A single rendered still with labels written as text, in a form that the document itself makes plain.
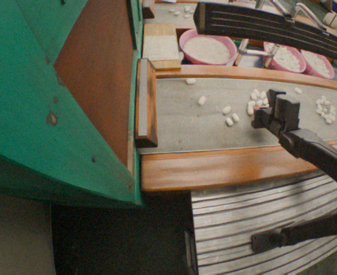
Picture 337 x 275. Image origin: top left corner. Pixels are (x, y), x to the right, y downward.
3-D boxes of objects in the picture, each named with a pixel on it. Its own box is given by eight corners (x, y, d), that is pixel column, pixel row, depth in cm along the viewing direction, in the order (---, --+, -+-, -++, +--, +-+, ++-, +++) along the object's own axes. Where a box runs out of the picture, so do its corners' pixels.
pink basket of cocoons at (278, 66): (304, 78, 82) (313, 67, 74) (279, 87, 78) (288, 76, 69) (277, 46, 92) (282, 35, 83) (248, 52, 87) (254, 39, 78)
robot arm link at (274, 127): (269, 112, 48) (282, 121, 42) (283, 111, 48) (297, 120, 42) (266, 133, 51) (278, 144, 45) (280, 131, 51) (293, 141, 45)
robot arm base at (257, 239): (261, 236, 46) (263, 256, 43) (306, 220, 47) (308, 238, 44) (250, 234, 53) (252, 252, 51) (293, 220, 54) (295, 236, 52)
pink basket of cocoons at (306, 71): (331, 89, 81) (340, 81, 72) (305, 85, 80) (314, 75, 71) (314, 58, 91) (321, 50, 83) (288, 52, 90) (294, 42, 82)
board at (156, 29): (181, 69, 68) (181, 67, 67) (142, 71, 67) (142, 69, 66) (174, 24, 81) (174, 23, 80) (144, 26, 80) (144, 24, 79)
